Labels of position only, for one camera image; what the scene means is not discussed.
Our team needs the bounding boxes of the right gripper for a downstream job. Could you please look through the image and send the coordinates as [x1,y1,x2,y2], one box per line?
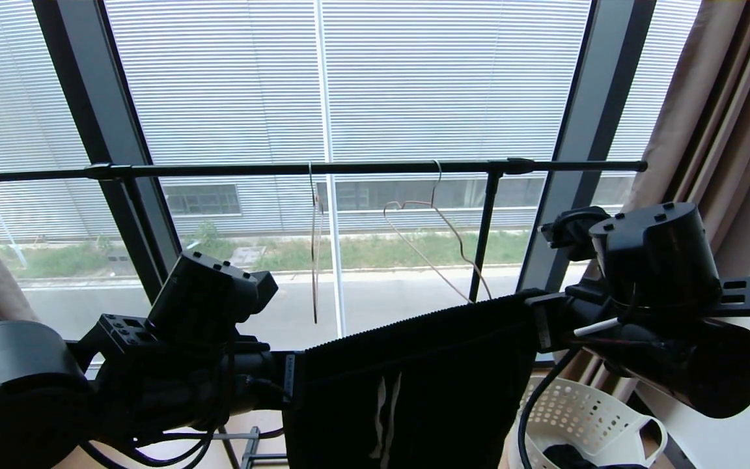
[525,283,617,356]

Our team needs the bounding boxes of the white laundry basket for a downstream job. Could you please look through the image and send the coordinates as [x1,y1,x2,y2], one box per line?
[504,377,669,469]

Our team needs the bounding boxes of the black cable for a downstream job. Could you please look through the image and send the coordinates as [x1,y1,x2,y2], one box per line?
[79,423,285,469]
[517,345,581,469]

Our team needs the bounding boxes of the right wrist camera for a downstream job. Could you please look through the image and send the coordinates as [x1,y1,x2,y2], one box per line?
[539,206,611,263]

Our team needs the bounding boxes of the window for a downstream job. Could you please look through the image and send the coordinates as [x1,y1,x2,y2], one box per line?
[0,0,702,352]

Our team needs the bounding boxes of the black shorts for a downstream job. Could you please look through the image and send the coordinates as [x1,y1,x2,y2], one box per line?
[282,291,538,469]

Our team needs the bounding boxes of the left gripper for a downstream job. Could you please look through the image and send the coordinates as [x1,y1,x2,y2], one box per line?
[232,350,304,416]

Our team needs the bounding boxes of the pink clothes hanger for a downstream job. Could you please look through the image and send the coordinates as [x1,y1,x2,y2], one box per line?
[383,160,493,304]
[309,162,325,324]

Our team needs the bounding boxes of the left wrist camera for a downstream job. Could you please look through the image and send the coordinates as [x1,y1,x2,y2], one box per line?
[240,268,279,323]

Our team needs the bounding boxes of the black clothes rack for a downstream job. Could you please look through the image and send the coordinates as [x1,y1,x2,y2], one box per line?
[0,158,648,469]

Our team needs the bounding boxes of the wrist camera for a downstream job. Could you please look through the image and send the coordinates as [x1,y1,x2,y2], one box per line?
[539,206,611,263]
[240,268,279,323]

